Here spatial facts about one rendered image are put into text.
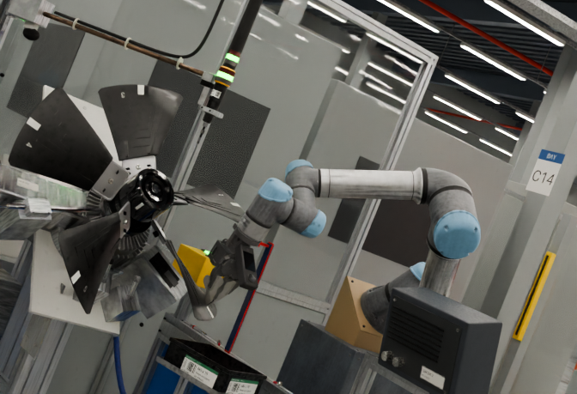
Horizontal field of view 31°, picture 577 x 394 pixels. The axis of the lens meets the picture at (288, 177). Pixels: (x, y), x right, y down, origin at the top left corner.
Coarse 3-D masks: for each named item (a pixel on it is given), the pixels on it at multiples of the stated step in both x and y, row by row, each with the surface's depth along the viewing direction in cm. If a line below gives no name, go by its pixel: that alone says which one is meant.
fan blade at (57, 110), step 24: (48, 96) 255; (48, 120) 254; (72, 120) 257; (48, 144) 255; (72, 144) 257; (96, 144) 260; (24, 168) 253; (48, 168) 256; (72, 168) 259; (96, 168) 261
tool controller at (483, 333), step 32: (416, 288) 248; (416, 320) 238; (448, 320) 230; (480, 320) 229; (384, 352) 243; (416, 352) 237; (448, 352) 229; (480, 352) 229; (416, 384) 237; (448, 384) 228; (480, 384) 231
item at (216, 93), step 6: (216, 84) 273; (222, 84) 272; (216, 90) 273; (222, 90) 273; (210, 96) 273; (216, 96) 272; (222, 96) 273; (210, 102) 273; (216, 102) 273; (216, 108) 273; (204, 114) 274; (210, 114) 273; (204, 120) 273; (210, 120) 273
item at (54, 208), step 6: (0, 204) 246; (6, 204) 247; (12, 204) 248; (18, 204) 249; (24, 204) 250; (54, 204) 256; (60, 204) 258; (54, 210) 256; (60, 210) 257; (66, 210) 259; (72, 210) 260; (78, 210) 261; (84, 210) 263; (90, 210) 264; (96, 210) 266
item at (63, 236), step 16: (96, 224) 247; (112, 224) 253; (64, 240) 238; (80, 240) 242; (96, 240) 247; (112, 240) 255; (64, 256) 238; (80, 256) 242; (96, 256) 248; (80, 272) 243; (96, 272) 250; (80, 288) 243; (96, 288) 251
